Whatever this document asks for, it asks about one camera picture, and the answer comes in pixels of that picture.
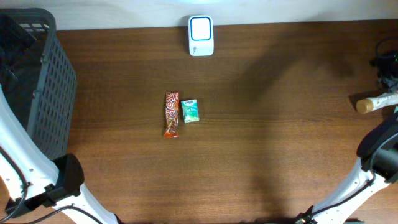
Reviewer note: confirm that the white cream tube gold cap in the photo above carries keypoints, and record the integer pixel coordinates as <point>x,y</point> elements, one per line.
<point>368,105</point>

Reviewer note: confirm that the small teal tissue pack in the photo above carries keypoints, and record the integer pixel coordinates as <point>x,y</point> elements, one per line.
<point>190,111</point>

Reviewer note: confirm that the red chocolate bar wrapper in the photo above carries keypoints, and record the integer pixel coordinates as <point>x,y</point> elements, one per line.
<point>171,114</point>

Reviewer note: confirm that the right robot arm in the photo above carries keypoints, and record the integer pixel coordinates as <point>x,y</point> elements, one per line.
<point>376,165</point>

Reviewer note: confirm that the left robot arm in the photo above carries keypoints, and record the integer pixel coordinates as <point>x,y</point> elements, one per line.
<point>34,165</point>

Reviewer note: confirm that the grey plastic mesh basket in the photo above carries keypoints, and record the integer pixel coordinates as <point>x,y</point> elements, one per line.
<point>37,78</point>

